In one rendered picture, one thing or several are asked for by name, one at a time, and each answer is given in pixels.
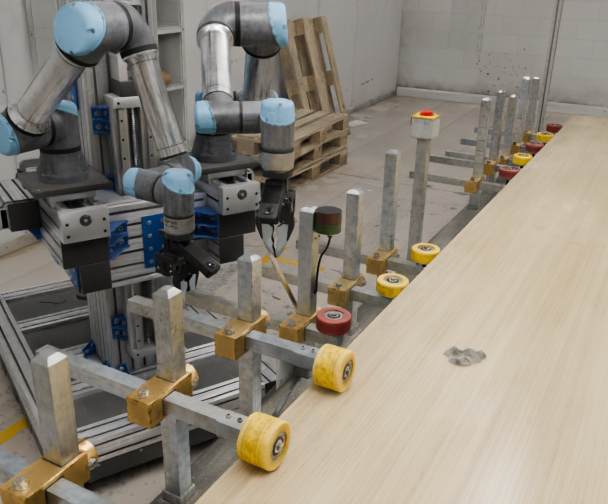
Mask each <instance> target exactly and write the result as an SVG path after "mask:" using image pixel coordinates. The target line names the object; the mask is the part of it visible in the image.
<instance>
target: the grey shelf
mask: <svg viewBox="0 0 608 504"><path fill-rule="evenodd" d="M25 4H26V12H27V20H28V28H29V36H30V44H31V52H32V60H33V68H34V76H35V75H36V74H37V72H38V71H39V69H40V68H41V66H42V65H43V63H44V62H45V61H46V59H47V58H48V56H49V55H50V53H51V52H52V50H53V49H54V47H55V43H54V35H53V29H55V26H54V25H53V21H54V17H55V15H56V5H55V0H25ZM156 13H157V31H158V49H159V66H160V69H161V70H164V71H165V72H166V73H168V74H169V75H170V77H171V82H170V84H168V85H166V88H167V91H168V94H169V97H170V100H171V103H172V106H173V109H174V112H175V116H176V119H177V122H178V125H179V128H180V131H181V134H182V137H183V140H184V143H185V147H186V149H187V150H188V151H190V150H189V125H188V101H187V77H186V52H185V28H184V3H183V0H179V6H178V0H156ZM179 19H180V27H179ZM180 42H181V52H180ZM181 65H182V75H181ZM182 88H183V98H182ZM183 111H184V121H183ZM184 134H185V138H184Z"/></svg>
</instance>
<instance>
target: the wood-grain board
mask: <svg viewBox="0 0 608 504"><path fill-rule="evenodd" d="M453 346H456V347H458V348H459V349H463V350H464V349H466V348H473V349H474V350H476V351H479V350H483V351H484V352H485V353H486V358H487V359H485V360H482V362H481V363H480V362H479V363H474V364H472V366H469V365H461V366H458V365H457V364H456V365H455V364H451V363H448V360H449V359H450V358H449V357H446V356H443V353H444V352H445V351H446V350H447V349H450V348H451V347H453ZM346 349H348V350H351V351H353V352H354V353H355V356H356V366H355V371H354V375H353V378H352V380H351V383H350V384H349V386H348V388H347V389H346V390H345V391H343V392H337V391H334V390H331V389H328V388H325V387H322V386H319V385H316V384H315V383H314V382H313V383H312V384H311V385H310V386H309V387H308V388H307V389H306V390H305V391H304V392H303V393H302V394H301V395H300V396H299V397H298V398H297V399H296V400H295V401H294V402H293V403H292V404H291V405H290V406H289V407H288V408H287V409H286V410H285V411H284V412H283V413H282V414H281V416H280V417H279V419H281V420H284V421H286V422H288V423H289V425H290V429H291V437H290V443H289V447H288V450H287V452H286V455H285V457H284V459H283V460H282V462H281V464H280V465H279V466H278V467H277V468H276V469H274V470H273V471H267V470H264V469H262V468H259V467H257V466H254V465H252V464H249V463H247V462H244V461H242V460H240V459H239V458H238V459H237V460H236V461H235V462H234V463H233V465H232V466H231V467H230V468H229V469H228V470H227V471H226V472H225V473H224V474H223V475H222V476H221V477H220V478H219V479H218V480H217V481H216V482H215V483H214V484H213V485H212V486H211V487H210V488H209V489H208V490H207V491H206V492H205V493H204V494H203V495H202V496H201V497H200V498H199V499H198V500H197V501H196V502H195V503H194V504H608V118H601V117H592V116H583V115H574V116H573V117H572V118H571V119H570V120H569V121H568V122H567V123H566V124H565V125H564V127H563V128H562V129H561V130H560V131H559V132H558V133H557V134H556V135H555V136H554V137H553V138H552V139H551V140H550V141H549V142H548V143H547V144H546V145H545V146H544V147H543V148H542V149H541V150H540V151H539V152H538V153H537V154H536V155H535V156H534V157H533V158H532V159H531V160H530V161H529V162H528V163H527V164H526V165H525V166H524V167H523V168H522V169H521V170H520V171H519V172H518V173H517V175H516V176H515V177H514V178H513V179H512V180H511V181H510V182H509V183H508V184H507V185H506V186H505V187H504V188H503V189H502V190H501V191H500V192H499V193H498V194H497V195H496V196H495V197H494V198H493V199H492V200H491V201H490V202H489V203H488V204H487V205H486V206H485V207H484V208H483V209H482V210H481V211H480V212H479V213H478V214H477V215H476V216H475V217H474V218H473V219H472V220H471V221H470V222H469V224H468V225H467V226H466V227H465V228H464V229H463V230H462V231H461V232H460V233H459V234H458V235H457V236H456V237H455V238H454V239H453V240H452V241H451V242H450V243H449V244H448V245H447V246H446V247H445V248H444V249H443V250H442V251H441V252H440V253H439V254H438V255H437V256H436V257H435V258H434V259H433V260H432V261H431V262H430V263H429V264H428V265H427V266H426V267H425V268H424V269H423V270H422V272H421V273H420V274H419V275H418V276H417V277H416V278H415V279H414V280H413V281H412V282H411V283H410V284H409V285H408V286H407V287H406V288H405V289H404V290H403V291H402V292H401V293H400V294H399V295H398V296H397V297H396V298H395V299H394V300H393V301H392V302H391V303H390V304H389V305H388V306H387V307H386V308H385V309H384V310H383V311H382V312H381V313H380V314H379V315H378V316H377V317H376V318H375V320H374V321H373V322H372V323H371V324H370V325H369V326H368V327H367V328H366V329H365V330H364V331H363V332H362V333H361V334H360V335H359V336H358V337H357V338H356V339H355V340H354V341H353V342H352V343H351V344H350V345H349V346H348V347H347V348H346Z"/></svg>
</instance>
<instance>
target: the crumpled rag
mask: <svg viewBox="0 0 608 504"><path fill-rule="evenodd" d="M443 356H446V357H449V358H450V359H449V360H448V363H451V364H455V365H456V364H457V365H458V366H461V365H469V366H472V364H474V363H479V362H480V363H481V362H482V360H485V359H487V358H486V353H485V352H484V351H483V350H479V351H476V350H474V349H473V348H466V349H464V350H463V349H459V348H458V347H456V346H453V347H451V348H450V349H447V350H446V351H445V352H444V353H443Z"/></svg>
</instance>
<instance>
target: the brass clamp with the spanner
mask: <svg viewBox="0 0 608 504"><path fill-rule="evenodd" d="M319 310H321V308H320V307H318V306H317V310H316V312H315V313H314V314H312V315H311V316H310V317H309V316H305V315H301V314H298V313H297V311H296V312H295V313H294V314H292V315H291V316H290V317H289V318H287V319H286V320H285V321H284V322H282V323H281V324H280V325H279V338H282V339H285V340H289V341H292V342H295V343H299V344H303V343H304V342H305V341H307V340H306V339H305V328H306V327H307V326H308V325H309V324H310V323H313V324H316V314H317V312H318V311H319ZM289 319H293V320H295V324H296V326H295V327H288V326H287V323H288V320H289Z"/></svg>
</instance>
